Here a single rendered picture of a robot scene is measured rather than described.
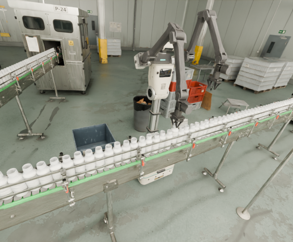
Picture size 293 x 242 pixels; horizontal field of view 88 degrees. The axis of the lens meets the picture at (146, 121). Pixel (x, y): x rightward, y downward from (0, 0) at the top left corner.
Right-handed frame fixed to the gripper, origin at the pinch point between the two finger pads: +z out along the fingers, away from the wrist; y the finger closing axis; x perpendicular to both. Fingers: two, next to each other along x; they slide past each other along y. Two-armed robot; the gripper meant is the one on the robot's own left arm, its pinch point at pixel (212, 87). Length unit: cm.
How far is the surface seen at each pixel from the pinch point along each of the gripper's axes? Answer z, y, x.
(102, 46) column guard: 60, 728, -92
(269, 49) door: 6, 403, -935
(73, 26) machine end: -27, 348, 68
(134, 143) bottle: 26, -16, 82
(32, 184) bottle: 33, -17, 140
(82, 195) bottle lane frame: 53, -20, 119
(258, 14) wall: -156, 540, -942
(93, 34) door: 40, 1181, -152
